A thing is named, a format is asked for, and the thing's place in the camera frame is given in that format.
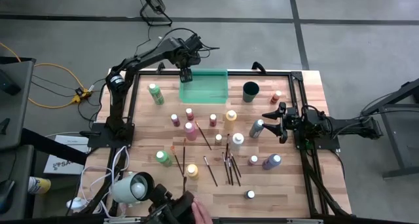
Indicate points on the thin brown paintbrush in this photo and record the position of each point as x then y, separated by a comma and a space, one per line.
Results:
184, 156

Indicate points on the large pink-red paint bottle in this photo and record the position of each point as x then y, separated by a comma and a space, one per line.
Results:
190, 132

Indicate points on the orange-bristle paintbrush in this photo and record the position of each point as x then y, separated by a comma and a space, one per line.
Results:
176, 160

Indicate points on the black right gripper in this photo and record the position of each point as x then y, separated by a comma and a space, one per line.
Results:
291, 120

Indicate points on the black desk frame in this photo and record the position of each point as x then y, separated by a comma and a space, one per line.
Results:
393, 142

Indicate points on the white and yellow can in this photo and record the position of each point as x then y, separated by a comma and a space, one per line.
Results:
39, 185

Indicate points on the black clamp hook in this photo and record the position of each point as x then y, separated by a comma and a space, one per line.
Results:
258, 66
160, 67

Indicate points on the small dark blue paint bottle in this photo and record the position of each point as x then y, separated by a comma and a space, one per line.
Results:
249, 194

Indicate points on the black hand-held device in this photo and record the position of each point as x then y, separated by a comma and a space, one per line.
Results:
183, 207

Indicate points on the black metal table frame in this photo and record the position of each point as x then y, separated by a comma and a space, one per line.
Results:
278, 74

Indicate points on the dark green cup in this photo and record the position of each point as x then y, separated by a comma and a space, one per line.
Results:
250, 93

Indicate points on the black floor fan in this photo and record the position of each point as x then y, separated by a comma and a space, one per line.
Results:
152, 1

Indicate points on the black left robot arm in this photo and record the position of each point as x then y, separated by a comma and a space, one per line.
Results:
147, 57

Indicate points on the translucent green plastic bin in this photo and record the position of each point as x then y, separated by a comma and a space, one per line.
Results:
209, 89

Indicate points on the white printed cardboard box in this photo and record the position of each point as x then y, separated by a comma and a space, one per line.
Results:
70, 141

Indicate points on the large golden yellow paint bottle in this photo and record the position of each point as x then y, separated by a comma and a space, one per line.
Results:
230, 120

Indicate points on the small magenta paint bottle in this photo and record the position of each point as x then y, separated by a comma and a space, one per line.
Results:
175, 120

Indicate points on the large green paint bottle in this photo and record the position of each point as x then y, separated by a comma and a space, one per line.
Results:
163, 159
156, 94

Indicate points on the small orange paint bottle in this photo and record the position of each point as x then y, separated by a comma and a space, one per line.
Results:
275, 98

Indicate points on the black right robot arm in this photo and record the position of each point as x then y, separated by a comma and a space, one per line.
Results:
353, 125

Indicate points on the pale green desk lamp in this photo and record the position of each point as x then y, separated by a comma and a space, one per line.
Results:
122, 189

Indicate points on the white round lamp base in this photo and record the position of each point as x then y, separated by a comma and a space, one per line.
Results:
77, 203

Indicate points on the large white paint bottle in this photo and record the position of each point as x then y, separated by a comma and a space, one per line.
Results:
236, 142

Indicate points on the small black bracket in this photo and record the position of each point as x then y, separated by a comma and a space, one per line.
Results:
4, 125

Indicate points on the black metal beam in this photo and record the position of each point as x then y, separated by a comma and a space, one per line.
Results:
49, 145

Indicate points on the large bright yellow paint bottle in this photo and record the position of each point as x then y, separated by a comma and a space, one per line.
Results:
192, 172

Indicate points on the black device on desk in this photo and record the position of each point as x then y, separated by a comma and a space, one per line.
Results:
8, 83

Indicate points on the large purple paint bottle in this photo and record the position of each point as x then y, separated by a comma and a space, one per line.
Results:
271, 162

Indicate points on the silver metal bracket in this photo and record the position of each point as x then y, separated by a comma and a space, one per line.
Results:
122, 220
304, 221

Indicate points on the large grey-blue paint bottle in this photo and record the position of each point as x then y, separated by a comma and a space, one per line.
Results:
256, 129

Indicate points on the person's hand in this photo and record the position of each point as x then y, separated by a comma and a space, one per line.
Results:
201, 214

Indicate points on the yellow power strip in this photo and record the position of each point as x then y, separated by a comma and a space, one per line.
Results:
82, 94

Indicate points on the grey desk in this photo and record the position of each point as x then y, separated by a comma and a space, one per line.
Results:
19, 165
19, 119

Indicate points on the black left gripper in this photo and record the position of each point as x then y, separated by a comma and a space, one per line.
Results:
188, 55

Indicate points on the black computer mouse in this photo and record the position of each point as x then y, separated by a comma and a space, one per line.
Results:
6, 196

